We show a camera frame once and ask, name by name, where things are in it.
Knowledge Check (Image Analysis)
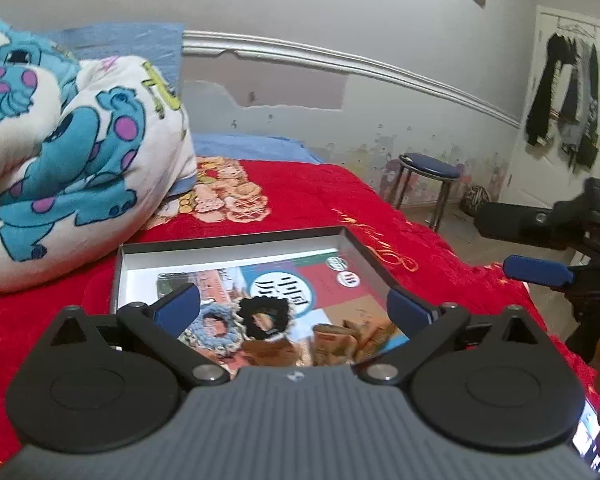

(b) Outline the blue pillow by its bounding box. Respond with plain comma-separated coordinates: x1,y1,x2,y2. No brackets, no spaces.
42,21,187,106

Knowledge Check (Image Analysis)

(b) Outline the black hanging garment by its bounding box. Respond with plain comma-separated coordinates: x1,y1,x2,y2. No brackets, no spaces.
525,32,578,147

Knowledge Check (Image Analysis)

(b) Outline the smartphone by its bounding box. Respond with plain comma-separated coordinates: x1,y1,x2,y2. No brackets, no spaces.
570,400,600,476

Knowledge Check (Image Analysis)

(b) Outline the black fuzzy scrunchie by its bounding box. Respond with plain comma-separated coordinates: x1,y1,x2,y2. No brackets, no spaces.
236,296,294,341

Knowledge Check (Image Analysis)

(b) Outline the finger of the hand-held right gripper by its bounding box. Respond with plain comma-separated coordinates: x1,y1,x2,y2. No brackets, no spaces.
472,200,581,252
502,254,581,291

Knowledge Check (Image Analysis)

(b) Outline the striped ball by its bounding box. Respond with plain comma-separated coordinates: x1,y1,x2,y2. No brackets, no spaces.
462,185,491,218

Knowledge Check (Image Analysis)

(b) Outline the grey hanging garment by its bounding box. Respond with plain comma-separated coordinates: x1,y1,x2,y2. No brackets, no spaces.
560,40,589,152

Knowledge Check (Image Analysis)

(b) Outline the dark hanging garment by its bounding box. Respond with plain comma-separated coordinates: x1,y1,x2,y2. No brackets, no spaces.
575,42,600,171

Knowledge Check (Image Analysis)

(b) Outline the blue fuzzy scrunchie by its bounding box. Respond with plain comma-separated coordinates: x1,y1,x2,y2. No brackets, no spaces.
177,305,244,361

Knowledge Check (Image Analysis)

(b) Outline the round metal stool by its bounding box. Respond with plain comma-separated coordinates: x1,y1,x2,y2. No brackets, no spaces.
390,152,462,233

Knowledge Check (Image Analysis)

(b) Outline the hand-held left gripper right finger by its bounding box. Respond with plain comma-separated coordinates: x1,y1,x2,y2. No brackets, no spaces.
357,287,548,387

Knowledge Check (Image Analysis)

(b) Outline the picture book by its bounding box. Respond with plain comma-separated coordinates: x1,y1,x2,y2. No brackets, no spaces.
110,226,431,361

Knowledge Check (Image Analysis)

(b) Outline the white cartoon monster blanket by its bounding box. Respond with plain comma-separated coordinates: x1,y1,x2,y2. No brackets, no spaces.
0,10,199,302

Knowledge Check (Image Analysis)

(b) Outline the brown snack packet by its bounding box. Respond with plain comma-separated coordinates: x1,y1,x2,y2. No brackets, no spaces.
240,337,313,367
352,316,411,358

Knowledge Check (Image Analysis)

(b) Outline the white door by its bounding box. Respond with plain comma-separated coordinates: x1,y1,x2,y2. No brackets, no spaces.
505,5,600,211

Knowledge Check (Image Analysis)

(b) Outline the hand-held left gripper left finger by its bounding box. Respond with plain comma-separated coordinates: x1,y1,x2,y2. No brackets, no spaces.
42,282,231,387

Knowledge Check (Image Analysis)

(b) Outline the red embroidered blanket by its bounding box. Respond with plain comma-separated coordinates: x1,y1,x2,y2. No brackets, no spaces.
0,157,600,471

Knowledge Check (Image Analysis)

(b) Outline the blue bedsheet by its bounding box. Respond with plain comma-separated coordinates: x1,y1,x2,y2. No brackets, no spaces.
192,132,326,165

